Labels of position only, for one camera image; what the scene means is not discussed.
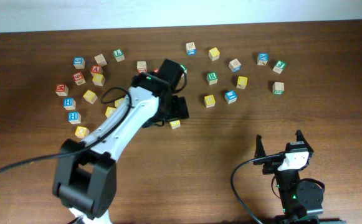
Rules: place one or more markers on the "blue h block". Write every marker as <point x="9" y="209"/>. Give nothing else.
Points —
<point x="69" y="104"/>
<point x="74" y="117"/>

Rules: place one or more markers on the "wooden block blue side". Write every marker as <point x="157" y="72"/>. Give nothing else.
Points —
<point x="234" y="65"/>

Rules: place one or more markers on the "yellow block upper left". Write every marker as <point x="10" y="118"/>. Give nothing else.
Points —
<point x="98" y="80"/>

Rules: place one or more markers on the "wooden block red edge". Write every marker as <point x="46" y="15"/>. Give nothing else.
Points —
<point x="141" y="66"/>

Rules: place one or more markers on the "yellow block lower right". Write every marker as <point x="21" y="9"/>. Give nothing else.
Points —
<point x="209" y="101"/>

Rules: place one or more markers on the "yellow C block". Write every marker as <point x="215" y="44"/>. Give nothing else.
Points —
<point x="119" y="102"/>

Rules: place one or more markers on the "blue E block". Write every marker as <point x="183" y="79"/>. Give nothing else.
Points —
<point x="230" y="96"/>

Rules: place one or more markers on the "yellow S block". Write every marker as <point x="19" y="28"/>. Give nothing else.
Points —
<point x="90" y="96"/>
<point x="175" y="124"/>

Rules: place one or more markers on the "red M block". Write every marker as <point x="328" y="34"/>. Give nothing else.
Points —
<point x="62" y="89"/>

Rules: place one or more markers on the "wooden block green edge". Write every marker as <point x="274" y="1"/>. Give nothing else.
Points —
<point x="278" y="88"/>

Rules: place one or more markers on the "green R block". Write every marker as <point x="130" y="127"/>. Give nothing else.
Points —
<point x="212" y="78"/>

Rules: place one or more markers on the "blue H block lower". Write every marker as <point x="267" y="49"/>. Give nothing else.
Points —
<point x="74" y="117"/>

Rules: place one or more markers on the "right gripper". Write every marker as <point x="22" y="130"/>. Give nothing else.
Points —
<point x="270" y="165"/>

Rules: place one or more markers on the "green J block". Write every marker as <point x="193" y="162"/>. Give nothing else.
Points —
<point x="279" y="66"/>

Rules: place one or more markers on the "green Z block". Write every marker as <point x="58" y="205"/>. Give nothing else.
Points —
<point x="184" y="70"/>

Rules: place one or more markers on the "yellow block by V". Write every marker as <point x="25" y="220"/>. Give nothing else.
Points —
<point x="109" y="111"/>

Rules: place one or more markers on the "plain wooden block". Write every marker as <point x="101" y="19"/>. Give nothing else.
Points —
<point x="100" y="60"/>

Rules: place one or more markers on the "blue X block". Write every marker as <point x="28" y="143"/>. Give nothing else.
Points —
<point x="262" y="58"/>

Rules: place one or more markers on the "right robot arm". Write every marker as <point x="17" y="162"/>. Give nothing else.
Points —
<point x="301" y="198"/>

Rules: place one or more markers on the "red A block left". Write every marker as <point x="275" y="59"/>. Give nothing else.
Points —
<point x="96" y="70"/>

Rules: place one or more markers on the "blue S block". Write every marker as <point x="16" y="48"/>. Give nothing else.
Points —
<point x="79" y="63"/>

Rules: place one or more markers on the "red 6 block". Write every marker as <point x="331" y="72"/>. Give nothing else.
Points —
<point x="78" y="78"/>

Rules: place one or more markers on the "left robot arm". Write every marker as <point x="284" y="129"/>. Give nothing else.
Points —
<point x="86" y="175"/>

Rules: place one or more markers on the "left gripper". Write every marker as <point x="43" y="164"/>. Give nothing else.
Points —
<point x="179" y="109"/>

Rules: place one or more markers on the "yellow block top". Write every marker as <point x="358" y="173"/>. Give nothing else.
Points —
<point x="214" y="54"/>

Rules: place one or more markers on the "green L block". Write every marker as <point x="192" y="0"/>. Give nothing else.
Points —
<point x="118" y="55"/>

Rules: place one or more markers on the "blue H block upper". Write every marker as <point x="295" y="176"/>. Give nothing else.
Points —
<point x="69" y="104"/>

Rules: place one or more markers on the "yellow O block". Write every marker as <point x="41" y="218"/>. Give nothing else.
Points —
<point x="81" y="132"/>

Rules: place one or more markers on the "wooden block blue edge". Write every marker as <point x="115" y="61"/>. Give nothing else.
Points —
<point x="190" y="48"/>

